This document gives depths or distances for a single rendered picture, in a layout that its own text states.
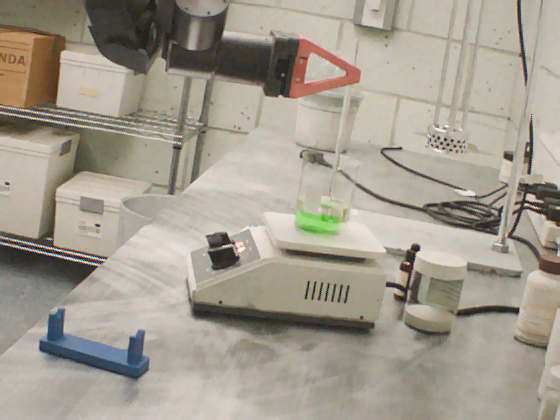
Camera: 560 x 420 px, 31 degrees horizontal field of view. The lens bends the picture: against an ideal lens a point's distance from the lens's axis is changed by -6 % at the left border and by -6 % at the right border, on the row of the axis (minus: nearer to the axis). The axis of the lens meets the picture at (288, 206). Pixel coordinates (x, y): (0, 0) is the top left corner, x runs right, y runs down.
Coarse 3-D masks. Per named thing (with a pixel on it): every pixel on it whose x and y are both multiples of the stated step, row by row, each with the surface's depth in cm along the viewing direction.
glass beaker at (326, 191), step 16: (304, 160) 114; (320, 160) 117; (352, 160) 117; (304, 176) 113; (320, 176) 112; (336, 176) 112; (352, 176) 113; (304, 192) 113; (320, 192) 112; (336, 192) 112; (352, 192) 114; (304, 208) 114; (320, 208) 113; (336, 208) 113; (304, 224) 114; (320, 224) 113; (336, 224) 113
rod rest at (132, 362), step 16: (48, 320) 92; (48, 336) 92; (64, 336) 94; (144, 336) 92; (64, 352) 91; (80, 352) 91; (96, 352) 92; (112, 352) 92; (128, 352) 90; (112, 368) 91; (128, 368) 90; (144, 368) 92
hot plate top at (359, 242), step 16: (272, 224) 116; (288, 224) 117; (352, 224) 122; (272, 240) 112; (288, 240) 110; (304, 240) 111; (320, 240) 112; (336, 240) 113; (352, 240) 115; (368, 240) 116; (368, 256) 112; (384, 256) 112
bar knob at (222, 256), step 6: (222, 246) 112; (228, 246) 112; (210, 252) 113; (216, 252) 112; (222, 252) 112; (228, 252) 112; (234, 252) 112; (210, 258) 113; (216, 258) 113; (222, 258) 112; (228, 258) 112; (234, 258) 112; (216, 264) 112; (222, 264) 112; (228, 264) 111
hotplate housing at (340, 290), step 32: (288, 256) 111; (320, 256) 113; (352, 256) 113; (192, 288) 110; (224, 288) 110; (256, 288) 110; (288, 288) 111; (320, 288) 111; (352, 288) 112; (384, 288) 113; (320, 320) 112; (352, 320) 113
